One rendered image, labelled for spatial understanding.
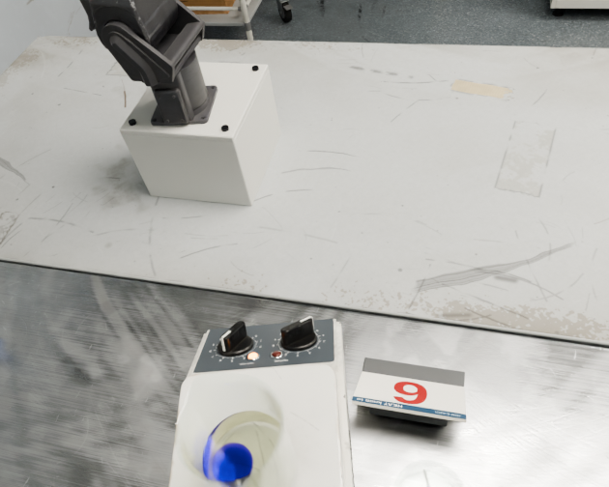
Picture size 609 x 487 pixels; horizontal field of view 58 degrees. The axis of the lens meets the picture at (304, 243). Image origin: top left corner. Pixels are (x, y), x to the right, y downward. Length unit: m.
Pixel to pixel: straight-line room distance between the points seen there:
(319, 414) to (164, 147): 0.36
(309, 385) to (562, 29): 2.47
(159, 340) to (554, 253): 0.41
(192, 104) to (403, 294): 0.30
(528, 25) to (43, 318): 2.45
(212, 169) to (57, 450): 0.32
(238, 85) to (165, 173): 0.13
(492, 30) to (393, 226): 2.16
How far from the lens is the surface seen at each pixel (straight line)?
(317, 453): 0.40
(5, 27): 2.31
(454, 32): 2.71
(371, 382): 0.50
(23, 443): 0.59
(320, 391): 0.42
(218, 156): 0.62
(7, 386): 0.63
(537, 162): 0.71
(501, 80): 0.83
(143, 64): 0.58
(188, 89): 0.61
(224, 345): 0.48
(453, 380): 0.52
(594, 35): 2.75
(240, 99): 0.64
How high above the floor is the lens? 1.37
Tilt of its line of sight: 50 degrees down
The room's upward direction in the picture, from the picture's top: 11 degrees counter-clockwise
